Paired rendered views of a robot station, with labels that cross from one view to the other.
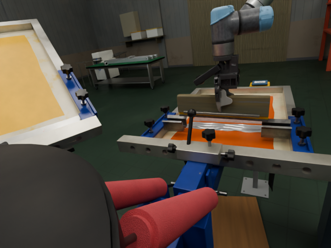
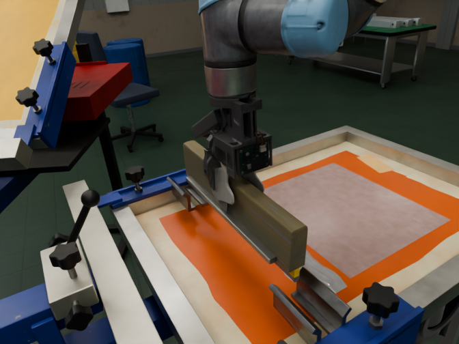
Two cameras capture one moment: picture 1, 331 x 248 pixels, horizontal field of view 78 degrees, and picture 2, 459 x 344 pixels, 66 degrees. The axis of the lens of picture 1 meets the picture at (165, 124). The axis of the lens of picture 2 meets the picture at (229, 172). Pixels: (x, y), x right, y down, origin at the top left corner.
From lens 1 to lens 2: 60 cm
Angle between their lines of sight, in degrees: 29
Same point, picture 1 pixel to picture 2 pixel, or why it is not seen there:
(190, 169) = (24, 299)
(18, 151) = not seen: outside the picture
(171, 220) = not seen: outside the picture
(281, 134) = (302, 330)
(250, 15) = (264, 9)
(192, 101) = (198, 164)
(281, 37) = not seen: outside the picture
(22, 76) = (18, 44)
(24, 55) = (43, 10)
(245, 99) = (257, 209)
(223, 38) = (210, 54)
